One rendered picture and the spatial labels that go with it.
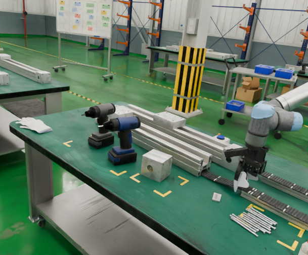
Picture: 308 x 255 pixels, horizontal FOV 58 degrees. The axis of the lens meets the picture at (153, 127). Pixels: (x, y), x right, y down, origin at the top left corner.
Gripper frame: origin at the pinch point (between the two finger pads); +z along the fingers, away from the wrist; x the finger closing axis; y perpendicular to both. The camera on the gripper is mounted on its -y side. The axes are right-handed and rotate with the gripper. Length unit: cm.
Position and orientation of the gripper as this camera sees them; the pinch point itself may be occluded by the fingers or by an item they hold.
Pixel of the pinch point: (239, 185)
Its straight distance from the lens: 123.6
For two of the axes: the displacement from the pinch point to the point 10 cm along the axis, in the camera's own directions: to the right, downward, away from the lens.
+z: -1.0, 9.3, 3.5
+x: 7.0, -1.9, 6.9
